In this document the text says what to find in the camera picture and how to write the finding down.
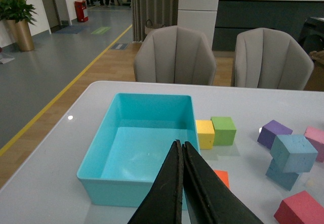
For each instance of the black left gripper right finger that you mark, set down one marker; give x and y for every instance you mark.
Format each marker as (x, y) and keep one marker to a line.
(208, 199)

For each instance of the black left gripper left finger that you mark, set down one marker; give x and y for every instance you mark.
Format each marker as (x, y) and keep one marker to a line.
(163, 203)

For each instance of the light blue foam cube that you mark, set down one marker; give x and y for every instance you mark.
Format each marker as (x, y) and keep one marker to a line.
(293, 153)
(285, 180)

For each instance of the orange foam cube left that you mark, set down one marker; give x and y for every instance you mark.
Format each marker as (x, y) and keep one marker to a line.
(223, 175)

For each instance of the yellow foam cube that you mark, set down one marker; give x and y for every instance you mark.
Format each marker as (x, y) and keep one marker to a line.
(206, 134)

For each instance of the green foam cube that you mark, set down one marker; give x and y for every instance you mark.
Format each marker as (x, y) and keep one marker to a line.
(225, 130)

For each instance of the teal plastic bin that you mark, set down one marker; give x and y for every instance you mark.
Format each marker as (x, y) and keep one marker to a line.
(131, 144)

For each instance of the purple foam cube rear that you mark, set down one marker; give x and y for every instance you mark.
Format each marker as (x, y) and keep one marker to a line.
(270, 130)

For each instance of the red foam cube front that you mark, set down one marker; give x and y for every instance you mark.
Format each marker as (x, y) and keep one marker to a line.
(299, 208)

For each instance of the pink foam cube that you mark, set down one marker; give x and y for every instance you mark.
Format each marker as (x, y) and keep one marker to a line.
(315, 136)

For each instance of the grey upholstered chair left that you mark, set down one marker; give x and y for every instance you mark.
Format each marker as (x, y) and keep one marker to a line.
(175, 55)

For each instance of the grey upholstered chair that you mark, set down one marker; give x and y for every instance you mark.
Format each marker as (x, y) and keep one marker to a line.
(175, 55)
(272, 59)

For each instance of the grey upholstered chair right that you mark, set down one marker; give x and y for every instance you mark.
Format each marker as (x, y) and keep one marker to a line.
(272, 59)

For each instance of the woven storage basket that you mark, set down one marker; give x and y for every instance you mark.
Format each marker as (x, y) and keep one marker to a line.
(150, 26)

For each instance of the black appliance box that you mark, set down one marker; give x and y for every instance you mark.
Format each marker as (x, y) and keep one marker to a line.
(311, 36)

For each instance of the white drawer cabinet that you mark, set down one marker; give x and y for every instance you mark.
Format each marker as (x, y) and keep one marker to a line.
(198, 15)

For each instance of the dark grey counter cabinet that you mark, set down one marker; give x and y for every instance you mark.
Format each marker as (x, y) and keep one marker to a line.
(236, 16)

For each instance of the gold planter pot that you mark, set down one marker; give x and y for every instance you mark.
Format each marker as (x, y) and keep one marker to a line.
(22, 34)

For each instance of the potted green plant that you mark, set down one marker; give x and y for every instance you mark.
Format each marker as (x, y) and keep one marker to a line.
(18, 10)

